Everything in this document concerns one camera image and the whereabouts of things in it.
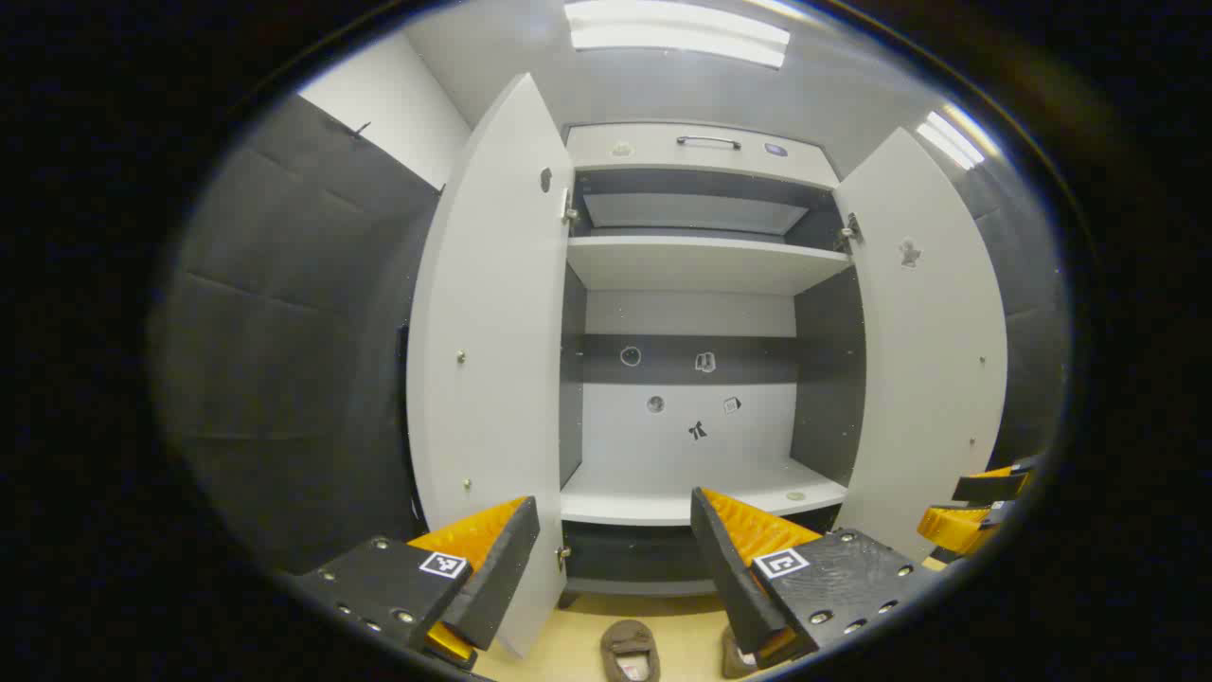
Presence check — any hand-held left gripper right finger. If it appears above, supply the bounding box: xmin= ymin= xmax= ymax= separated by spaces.
xmin=689 ymin=487 xmax=938 ymax=669

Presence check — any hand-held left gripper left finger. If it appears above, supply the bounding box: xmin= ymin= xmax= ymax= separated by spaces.
xmin=294 ymin=494 xmax=541 ymax=672

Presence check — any brown suede shoe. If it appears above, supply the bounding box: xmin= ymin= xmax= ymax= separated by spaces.
xmin=720 ymin=625 xmax=758 ymax=679
xmin=599 ymin=619 xmax=662 ymax=682

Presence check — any white cabinet door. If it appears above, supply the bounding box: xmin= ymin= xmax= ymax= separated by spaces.
xmin=833 ymin=126 xmax=1009 ymax=565
xmin=405 ymin=72 xmax=577 ymax=659

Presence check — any white and grey shoe cabinet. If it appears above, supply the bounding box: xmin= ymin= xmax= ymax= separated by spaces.
xmin=559 ymin=121 xmax=867 ymax=607

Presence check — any black backdrop cloth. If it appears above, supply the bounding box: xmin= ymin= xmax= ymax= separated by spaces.
xmin=156 ymin=95 xmax=441 ymax=574
xmin=952 ymin=161 xmax=1069 ymax=470

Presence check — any small ceiling light panel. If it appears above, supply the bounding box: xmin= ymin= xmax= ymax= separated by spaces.
xmin=914 ymin=109 xmax=988 ymax=171

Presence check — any long ceiling light panel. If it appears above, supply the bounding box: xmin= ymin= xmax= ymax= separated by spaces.
xmin=563 ymin=0 xmax=792 ymax=70

